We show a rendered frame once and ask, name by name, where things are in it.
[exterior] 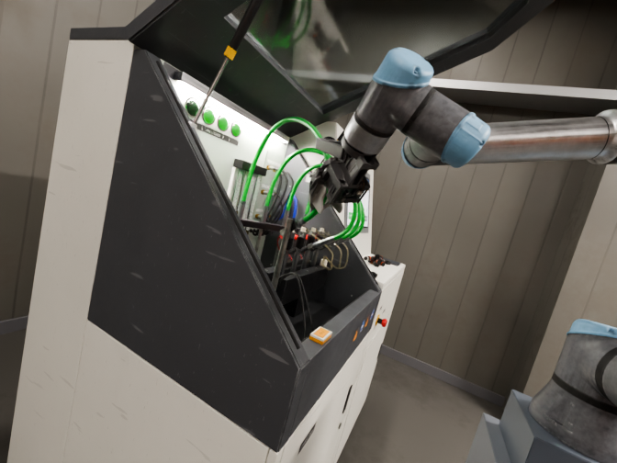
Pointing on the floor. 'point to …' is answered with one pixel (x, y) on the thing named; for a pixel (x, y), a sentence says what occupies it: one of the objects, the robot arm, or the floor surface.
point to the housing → (70, 239)
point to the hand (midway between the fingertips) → (318, 203)
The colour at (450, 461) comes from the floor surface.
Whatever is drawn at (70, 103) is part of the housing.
